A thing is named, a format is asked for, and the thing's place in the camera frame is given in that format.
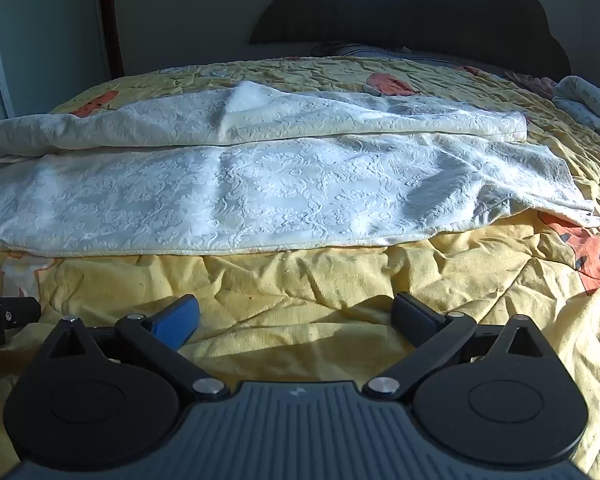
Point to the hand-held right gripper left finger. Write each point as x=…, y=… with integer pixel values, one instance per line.
x=177, y=322

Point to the brown wooden wardrobe frame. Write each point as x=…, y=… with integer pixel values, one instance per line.
x=111, y=20

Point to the dark scalloped headboard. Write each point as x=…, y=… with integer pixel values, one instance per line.
x=405, y=10

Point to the folded light blue cloth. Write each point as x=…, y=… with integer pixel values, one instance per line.
x=587, y=100

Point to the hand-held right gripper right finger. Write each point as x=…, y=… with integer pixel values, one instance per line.
x=415, y=317

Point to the white blanket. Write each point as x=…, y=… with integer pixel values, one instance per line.
x=280, y=185

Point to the pink crumpled cloth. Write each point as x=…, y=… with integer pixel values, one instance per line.
x=530, y=84

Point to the yellow printed blanket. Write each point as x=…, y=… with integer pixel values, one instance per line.
x=330, y=285

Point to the patterned pillow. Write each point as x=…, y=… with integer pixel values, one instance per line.
x=375, y=52

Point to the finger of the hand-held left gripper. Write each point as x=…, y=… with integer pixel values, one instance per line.
x=10, y=312

